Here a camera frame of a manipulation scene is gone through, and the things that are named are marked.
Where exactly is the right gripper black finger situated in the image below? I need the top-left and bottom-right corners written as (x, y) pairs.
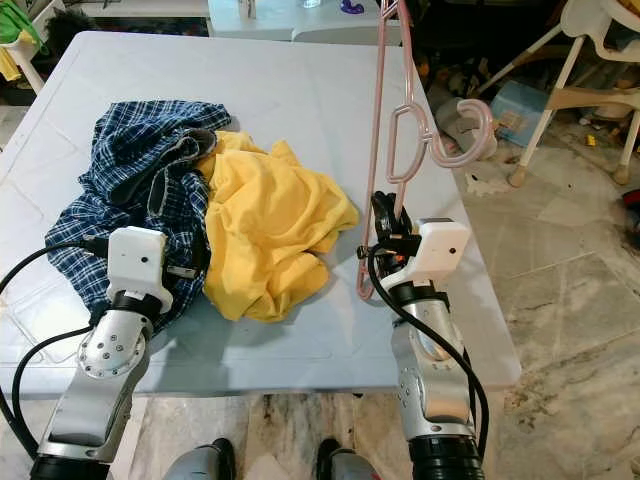
top-left (370, 190), bottom-right (401, 243)

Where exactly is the pink plastic hanger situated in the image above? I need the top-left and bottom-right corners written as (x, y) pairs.
top-left (355, 0), bottom-right (498, 301)

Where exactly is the yellow shirt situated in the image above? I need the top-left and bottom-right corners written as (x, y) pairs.
top-left (198, 130), bottom-right (362, 324)

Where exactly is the white plastic folding table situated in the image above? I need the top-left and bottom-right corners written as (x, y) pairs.
top-left (0, 30), bottom-right (524, 402)

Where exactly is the light blue plastic box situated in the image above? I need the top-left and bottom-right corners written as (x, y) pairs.
top-left (492, 80), bottom-right (552, 147)

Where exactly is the grey right robot leg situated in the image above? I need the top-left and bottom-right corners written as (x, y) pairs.
top-left (315, 438), bottom-right (383, 480)

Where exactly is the pale grey side table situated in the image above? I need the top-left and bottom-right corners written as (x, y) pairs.
top-left (208, 0), bottom-right (386, 44)

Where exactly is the white plastic high chair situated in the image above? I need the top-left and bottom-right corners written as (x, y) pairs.
top-left (508, 0), bottom-right (640, 188)

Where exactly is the green cloth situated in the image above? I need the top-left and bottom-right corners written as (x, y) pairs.
top-left (0, 0), bottom-right (47, 51)

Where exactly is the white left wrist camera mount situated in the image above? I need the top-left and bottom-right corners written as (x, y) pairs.
top-left (107, 227), bottom-right (172, 313)

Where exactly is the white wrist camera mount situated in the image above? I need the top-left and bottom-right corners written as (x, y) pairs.
top-left (107, 227), bottom-right (172, 313)
top-left (400, 218), bottom-right (472, 291)

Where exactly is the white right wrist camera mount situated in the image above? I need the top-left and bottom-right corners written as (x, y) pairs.
top-left (400, 218), bottom-right (472, 291)

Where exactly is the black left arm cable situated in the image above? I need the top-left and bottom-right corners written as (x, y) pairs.
top-left (9, 325), bottom-right (103, 433)
top-left (0, 238), bottom-right (113, 447)

